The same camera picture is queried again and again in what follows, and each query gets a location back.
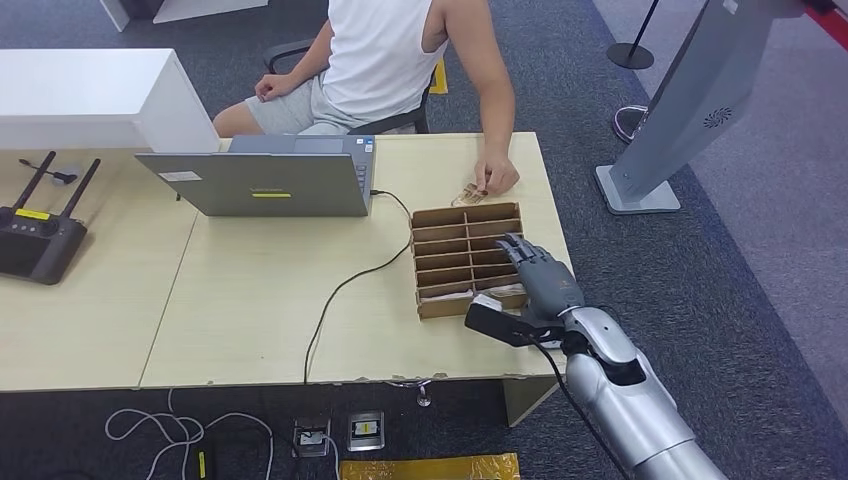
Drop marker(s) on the person's left forearm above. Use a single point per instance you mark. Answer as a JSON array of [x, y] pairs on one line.
[[500, 126]]

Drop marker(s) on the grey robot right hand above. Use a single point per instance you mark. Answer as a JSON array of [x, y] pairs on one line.
[[550, 285]]

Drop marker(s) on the white counter cabinet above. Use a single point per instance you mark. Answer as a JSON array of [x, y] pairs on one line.
[[79, 93]]

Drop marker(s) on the black controller with antennas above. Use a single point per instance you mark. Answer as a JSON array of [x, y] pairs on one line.
[[36, 248]]

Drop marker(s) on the black adapter with yellow label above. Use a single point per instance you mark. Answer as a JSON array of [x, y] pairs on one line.
[[203, 464]]

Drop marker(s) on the person's right hand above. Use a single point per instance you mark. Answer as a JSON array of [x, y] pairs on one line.
[[275, 86]]

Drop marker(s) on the golden tape strip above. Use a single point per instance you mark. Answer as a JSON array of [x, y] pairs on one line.
[[430, 467]]

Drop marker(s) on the chrome round stanchion base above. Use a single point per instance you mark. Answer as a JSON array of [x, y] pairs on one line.
[[623, 122]]

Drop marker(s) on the person's left hand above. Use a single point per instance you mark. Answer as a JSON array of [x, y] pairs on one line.
[[497, 175]]

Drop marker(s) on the metal floor socket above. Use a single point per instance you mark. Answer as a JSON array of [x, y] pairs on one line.
[[311, 437], [366, 430]]

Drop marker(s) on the wooden table leg panel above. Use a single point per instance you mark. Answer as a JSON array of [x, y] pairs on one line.
[[526, 397]]

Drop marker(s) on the person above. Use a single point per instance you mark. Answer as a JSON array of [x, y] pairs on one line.
[[378, 53]]

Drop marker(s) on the grey laptop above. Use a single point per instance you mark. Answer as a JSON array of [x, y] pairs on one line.
[[265, 182]]

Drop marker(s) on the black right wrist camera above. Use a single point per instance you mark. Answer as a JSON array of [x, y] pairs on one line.
[[503, 324]]

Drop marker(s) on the cardboard slot organizer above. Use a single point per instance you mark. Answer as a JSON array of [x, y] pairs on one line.
[[450, 265]]

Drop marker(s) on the white room key card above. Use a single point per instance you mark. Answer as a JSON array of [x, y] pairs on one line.
[[503, 290], [447, 295]]

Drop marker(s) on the black stanchion post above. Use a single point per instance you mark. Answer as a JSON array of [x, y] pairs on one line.
[[629, 56]]

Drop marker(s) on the metal table foot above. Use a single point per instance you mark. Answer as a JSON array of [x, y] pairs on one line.
[[424, 396]]

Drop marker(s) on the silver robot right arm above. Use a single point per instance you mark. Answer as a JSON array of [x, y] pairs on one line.
[[629, 404]]

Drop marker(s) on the grey kiosk stand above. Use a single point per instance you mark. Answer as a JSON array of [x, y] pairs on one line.
[[696, 99]]

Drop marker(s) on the ID card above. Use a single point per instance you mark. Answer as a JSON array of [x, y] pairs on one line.
[[467, 196]]

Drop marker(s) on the white board furniture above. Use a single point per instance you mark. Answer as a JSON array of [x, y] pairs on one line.
[[192, 8]]

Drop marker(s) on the person's right forearm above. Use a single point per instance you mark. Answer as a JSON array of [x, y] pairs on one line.
[[311, 56]]

